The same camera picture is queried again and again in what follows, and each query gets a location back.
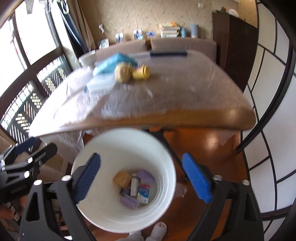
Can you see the dark blue small packet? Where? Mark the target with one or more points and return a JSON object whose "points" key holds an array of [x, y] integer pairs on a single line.
{"points": [[124, 191]]}

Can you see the person's left hand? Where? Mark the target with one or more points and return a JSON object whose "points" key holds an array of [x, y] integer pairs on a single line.
{"points": [[5, 212]]}

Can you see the photo in pale frame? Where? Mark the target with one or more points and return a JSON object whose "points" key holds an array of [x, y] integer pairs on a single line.
{"points": [[104, 43]]}

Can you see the purple ribbed hair roller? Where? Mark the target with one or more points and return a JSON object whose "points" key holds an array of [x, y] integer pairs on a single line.
{"points": [[129, 201]]}

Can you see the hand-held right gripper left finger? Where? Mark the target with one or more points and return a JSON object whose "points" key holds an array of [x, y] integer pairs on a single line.
{"points": [[89, 176]]}

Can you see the stack of books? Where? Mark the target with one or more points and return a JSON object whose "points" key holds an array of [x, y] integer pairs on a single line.
{"points": [[170, 30]]}

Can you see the dark blue flat case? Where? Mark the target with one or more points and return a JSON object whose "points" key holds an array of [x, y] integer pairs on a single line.
{"points": [[168, 52]]}

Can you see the white embossed teacup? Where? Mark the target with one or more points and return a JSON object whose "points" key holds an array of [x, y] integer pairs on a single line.
{"points": [[87, 59]]}

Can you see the small blue cylinder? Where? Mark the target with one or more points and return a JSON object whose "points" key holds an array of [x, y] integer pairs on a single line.
{"points": [[183, 32]]}

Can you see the yellow plastic cup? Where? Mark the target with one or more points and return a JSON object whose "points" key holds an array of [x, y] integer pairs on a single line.
{"points": [[141, 72]]}

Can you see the light blue plastic packet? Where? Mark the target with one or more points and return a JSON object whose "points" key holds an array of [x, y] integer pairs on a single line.
{"points": [[113, 63]]}

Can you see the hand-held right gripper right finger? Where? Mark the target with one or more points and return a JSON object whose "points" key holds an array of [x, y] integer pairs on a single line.
{"points": [[196, 178]]}

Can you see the small landscape photo print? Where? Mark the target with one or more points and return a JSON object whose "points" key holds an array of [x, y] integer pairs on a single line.
{"points": [[150, 34]]}

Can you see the white blue small box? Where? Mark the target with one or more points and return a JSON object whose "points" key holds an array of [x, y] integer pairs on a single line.
{"points": [[143, 194]]}

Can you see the white printed box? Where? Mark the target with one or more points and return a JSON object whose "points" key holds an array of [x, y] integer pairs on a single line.
{"points": [[100, 84]]}

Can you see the white plate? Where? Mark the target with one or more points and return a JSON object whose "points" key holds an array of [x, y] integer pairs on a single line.
{"points": [[233, 12]]}

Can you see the small white tube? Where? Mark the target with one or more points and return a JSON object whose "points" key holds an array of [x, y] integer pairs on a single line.
{"points": [[134, 186]]}

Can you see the white plastic bucket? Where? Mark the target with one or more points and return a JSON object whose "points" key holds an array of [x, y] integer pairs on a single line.
{"points": [[150, 148]]}

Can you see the clear plastic table cover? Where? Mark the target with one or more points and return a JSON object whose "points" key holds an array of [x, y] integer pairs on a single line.
{"points": [[173, 92]]}

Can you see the white wall hook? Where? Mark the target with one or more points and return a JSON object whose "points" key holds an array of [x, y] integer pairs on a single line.
{"points": [[101, 27]]}

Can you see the grey blue cylinder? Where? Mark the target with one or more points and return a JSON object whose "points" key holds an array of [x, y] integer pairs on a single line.
{"points": [[194, 30]]}

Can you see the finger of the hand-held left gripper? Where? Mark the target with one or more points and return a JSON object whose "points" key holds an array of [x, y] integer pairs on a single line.
{"points": [[25, 144], [44, 151]]}

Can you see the brown round ball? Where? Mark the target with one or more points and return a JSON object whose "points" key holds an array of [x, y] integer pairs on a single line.
{"points": [[123, 73]]}

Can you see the white panelled sliding door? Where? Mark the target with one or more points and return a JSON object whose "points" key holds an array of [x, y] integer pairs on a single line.
{"points": [[272, 104]]}

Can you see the crumpled clear plastic bag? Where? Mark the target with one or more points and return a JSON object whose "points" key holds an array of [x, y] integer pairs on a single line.
{"points": [[181, 190]]}

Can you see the standing photo print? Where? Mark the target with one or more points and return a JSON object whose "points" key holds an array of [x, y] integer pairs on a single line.
{"points": [[119, 37], [138, 34]]}

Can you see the person's white sock foot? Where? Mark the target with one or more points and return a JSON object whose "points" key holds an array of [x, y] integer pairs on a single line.
{"points": [[157, 230], [134, 236]]}

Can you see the smooth purple hair roller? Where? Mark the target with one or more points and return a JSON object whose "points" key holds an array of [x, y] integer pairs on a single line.
{"points": [[146, 176]]}

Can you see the dark curtain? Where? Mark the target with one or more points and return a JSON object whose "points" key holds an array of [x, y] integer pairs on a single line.
{"points": [[74, 23]]}

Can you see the brown sponge block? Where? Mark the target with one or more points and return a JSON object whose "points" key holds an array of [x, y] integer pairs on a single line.
{"points": [[121, 179]]}

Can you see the dark wooden cabinet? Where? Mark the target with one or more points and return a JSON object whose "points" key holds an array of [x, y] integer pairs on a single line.
{"points": [[235, 51]]}

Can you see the window with lattice railing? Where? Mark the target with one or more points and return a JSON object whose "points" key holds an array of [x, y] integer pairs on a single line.
{"points": [[34, 58]]}

